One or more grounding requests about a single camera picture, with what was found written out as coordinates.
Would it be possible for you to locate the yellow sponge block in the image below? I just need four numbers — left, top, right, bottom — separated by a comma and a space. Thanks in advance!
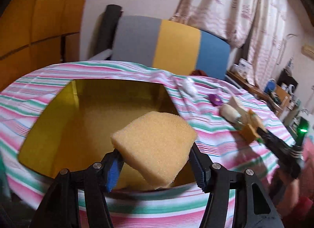
239, 124, 259, 145
111, 112, 197, 189

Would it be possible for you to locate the cream printed carton box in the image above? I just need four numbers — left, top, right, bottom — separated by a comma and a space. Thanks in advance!
228, 96, 248, 117

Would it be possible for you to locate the purple fabric flower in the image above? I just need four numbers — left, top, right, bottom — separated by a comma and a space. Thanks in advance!
208, 94, 224, 106

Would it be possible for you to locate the clear plastic bundle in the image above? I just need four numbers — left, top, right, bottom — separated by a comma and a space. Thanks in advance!
182, 78, 198, 98

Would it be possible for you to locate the pink green striped bed sheet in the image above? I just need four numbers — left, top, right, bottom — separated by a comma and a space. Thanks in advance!
1, 61, 294, 227

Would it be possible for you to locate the wooden side desk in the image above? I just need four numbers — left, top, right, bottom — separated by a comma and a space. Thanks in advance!
226, 71, 292, 118

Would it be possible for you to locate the white box on desk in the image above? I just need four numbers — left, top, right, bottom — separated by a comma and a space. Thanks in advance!
237, 58, 252, 79

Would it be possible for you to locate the dark red cloth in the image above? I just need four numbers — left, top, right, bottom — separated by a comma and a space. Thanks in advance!
190, 70, 208, 77

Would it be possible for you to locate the gold metal tin box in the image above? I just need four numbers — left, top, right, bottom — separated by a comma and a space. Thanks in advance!
17, 78, 197, 191

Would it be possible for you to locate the grey yellow blue headboard cushion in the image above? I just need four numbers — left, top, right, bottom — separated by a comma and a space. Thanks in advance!
111, 16, 230, 80

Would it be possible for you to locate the beige patterned curtain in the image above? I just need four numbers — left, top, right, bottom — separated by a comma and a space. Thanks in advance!
171, 0, 288, 90

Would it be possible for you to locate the black rolled mat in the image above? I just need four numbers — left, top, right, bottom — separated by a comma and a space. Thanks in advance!
93, 4, 123, 55

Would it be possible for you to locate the orange wooden wardrobe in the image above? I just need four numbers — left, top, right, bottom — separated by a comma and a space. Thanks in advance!
1, 0, 85, 89

